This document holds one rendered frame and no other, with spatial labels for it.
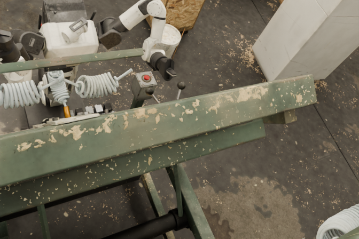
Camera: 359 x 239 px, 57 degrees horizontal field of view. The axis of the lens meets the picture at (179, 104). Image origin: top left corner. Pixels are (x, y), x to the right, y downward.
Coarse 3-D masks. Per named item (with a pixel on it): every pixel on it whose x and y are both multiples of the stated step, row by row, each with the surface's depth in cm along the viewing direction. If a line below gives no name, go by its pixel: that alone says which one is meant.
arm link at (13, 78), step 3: (0, 63) 143; (12, 72) 150; (6, 75) 146; (9, 75) 148; (12, 75) 148; (15, 75) 149; (18, 75) 149; (6, 78) 148; (9, 78) 147; (12, 78) 147; (15, 78) 148; (18, 78) 148; (21, 78) 149; (9, 81) 148; (12, 81) 147; (15, 81) 147; (18, 81) 148; (21, 81) 150
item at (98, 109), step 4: (96, 104) 222; (104, 104) 220; (108, 104) 221; (76, 108) 216; (80, 108) 212; (88, 108) 214; (96, 108) 216; (100, 108) 217; (104, 108) 221; (108, 108) 219; (72, 112) 209; (76, 112) 210; (80, 112) 211; (92, 112) 214; (96, 112) 215; (100, 112) 216; (108, 112) 220; (112, 112) 221; (44, 120) 203; (48, 120) 199
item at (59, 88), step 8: (48, 72) 85; (56, 72) 84; (48, 80) 86; (56, 88) 87; (64, 88) 88; (56, 96) 89; (64, 96) 88; (64, 104) 88; (64, 112) 88; (88, 112) 85; (56, 120) 81; (64, 120) 75; (72, 120) 75
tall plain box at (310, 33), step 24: (288, 0) 347; (312, 0) 319; (336, 0) 295; (288, 24) 350; (312, 24) 322; (336, 24) 321; (264, 48) 389; (288, 48) 354; (312, 48) 346; (336, 48) 361; (264, 72) 397; (288, 72) 375; (312, 72) 393
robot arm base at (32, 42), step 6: (12, 30) 163; (24, 36) 155; (30, 36) 157; (36, 36) 159; (42, 36) 162; (24, 42) 156; (30, 42) 158; (36, 42) 160; (42, 42) 162; (30, 48) 159; (36, 48) 161; (36, 54) 162
